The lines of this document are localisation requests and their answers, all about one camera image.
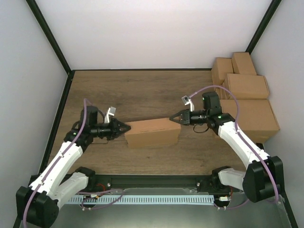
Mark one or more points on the rear left cardboard box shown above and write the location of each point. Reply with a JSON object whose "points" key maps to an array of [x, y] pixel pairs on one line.
{"points": [[221, 68]]}

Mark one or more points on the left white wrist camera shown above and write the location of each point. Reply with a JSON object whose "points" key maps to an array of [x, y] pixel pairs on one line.
{"points": [[110, 113]]}

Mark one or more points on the brown cardboard box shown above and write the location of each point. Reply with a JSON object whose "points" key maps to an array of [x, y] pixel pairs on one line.
{"points": [[154, 132]]}

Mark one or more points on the large front cardboard box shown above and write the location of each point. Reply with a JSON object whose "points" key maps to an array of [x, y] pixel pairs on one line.
{"points": [[256, 117]]}

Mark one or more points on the right black frame post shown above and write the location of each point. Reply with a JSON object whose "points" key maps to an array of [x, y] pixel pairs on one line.
{"points": [[273, 6]]}

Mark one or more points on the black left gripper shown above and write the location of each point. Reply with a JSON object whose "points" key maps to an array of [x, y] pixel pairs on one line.
{"points": [[115, 124]]}

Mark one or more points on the middle folded cardboard box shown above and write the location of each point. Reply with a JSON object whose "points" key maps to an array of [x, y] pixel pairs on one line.
{"points": [[247, 87]]}

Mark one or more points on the left black frame post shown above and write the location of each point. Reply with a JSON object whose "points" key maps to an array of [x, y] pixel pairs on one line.
{"points": [[48, 33]]}

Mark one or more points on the bottom stacked cardboard box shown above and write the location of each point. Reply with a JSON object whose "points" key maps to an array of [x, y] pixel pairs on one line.
{"points": [[260, 139]]}

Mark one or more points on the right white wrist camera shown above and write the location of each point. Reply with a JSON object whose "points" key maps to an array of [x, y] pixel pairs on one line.
{"points": [[188, 101]]}

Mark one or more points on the light blue slotted cable duct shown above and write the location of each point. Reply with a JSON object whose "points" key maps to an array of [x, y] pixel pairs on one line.
{"points": [[145, 200]]}

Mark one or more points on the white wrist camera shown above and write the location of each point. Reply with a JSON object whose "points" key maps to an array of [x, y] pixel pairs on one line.
{"points": [[110, 113], [188, 101]]}

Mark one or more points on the rear right cardboard box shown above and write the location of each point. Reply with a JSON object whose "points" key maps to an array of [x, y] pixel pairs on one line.
{"points": [[242, 63]]}

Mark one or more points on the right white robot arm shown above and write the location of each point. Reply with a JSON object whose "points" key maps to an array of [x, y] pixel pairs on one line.
{"points": [[263, 178]]}

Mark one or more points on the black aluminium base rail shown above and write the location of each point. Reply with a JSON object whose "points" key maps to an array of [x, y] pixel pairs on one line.
{"points": [[201, 183]]}

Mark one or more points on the black frame post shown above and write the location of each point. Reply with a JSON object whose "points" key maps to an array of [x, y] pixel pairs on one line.
{"points": [[48, 33], [273, 6]]}

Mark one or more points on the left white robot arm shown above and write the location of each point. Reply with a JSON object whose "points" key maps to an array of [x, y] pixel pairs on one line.
{"points": [[40, 202]]}

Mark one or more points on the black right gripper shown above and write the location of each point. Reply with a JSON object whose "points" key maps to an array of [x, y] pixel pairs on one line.
{"points": [[180, 113]]}

